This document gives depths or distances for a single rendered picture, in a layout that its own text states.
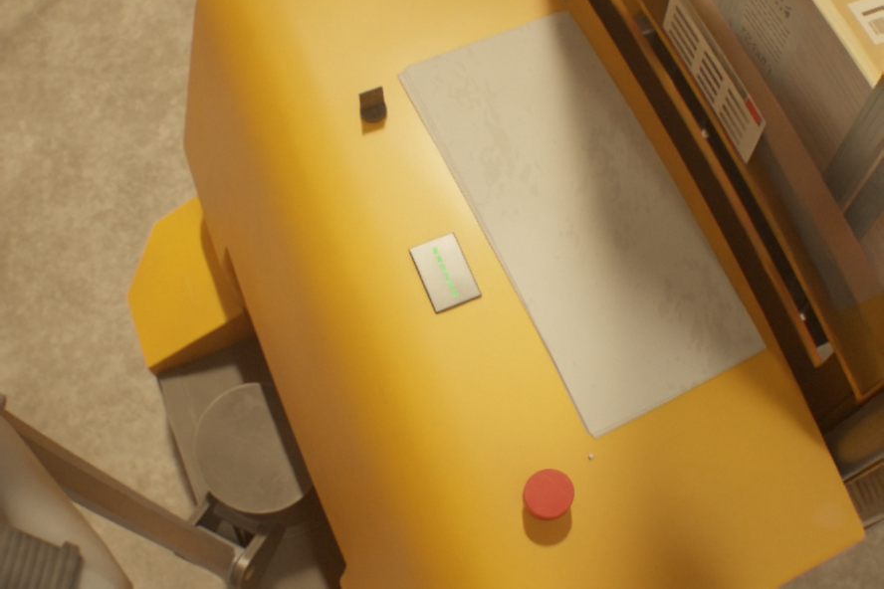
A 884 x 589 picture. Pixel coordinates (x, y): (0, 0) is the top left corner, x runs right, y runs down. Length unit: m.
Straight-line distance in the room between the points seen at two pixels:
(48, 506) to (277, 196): 0.55
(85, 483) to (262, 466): 0.52
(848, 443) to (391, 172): 0.45
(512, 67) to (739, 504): 0.44
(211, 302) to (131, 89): 0.77
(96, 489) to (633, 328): 0.45
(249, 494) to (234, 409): 0.11
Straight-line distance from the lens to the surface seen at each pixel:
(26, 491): 0.49
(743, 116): 0.84
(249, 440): 1.30
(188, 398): 1.50
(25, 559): 0.41
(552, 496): 0.77
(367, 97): 0.90
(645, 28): 1.21
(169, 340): 1.48
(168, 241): 1.52
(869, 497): 1.37
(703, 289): 0.87
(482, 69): 0.95
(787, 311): 0.99
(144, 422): 1.82
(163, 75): 2.11
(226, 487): 1.30
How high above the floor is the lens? 1.69
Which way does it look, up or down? 67 degrees down
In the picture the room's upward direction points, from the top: 3 degrees counter-clockwise
